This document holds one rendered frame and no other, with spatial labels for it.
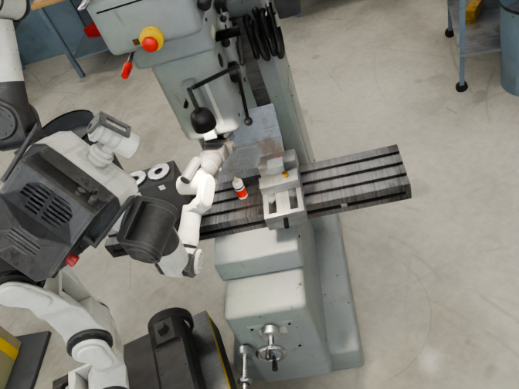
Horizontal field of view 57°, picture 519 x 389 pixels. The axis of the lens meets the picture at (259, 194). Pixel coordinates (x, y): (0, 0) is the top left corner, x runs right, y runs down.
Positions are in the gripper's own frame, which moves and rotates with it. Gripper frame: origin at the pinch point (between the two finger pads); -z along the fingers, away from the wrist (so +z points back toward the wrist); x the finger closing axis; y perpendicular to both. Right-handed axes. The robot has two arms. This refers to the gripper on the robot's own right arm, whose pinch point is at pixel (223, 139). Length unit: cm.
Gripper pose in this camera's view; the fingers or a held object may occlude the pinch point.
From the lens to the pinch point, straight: 176.2
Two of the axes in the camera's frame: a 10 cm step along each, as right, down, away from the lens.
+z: -3.4, 7.2, -6.0
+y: 2.7, 6.9, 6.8
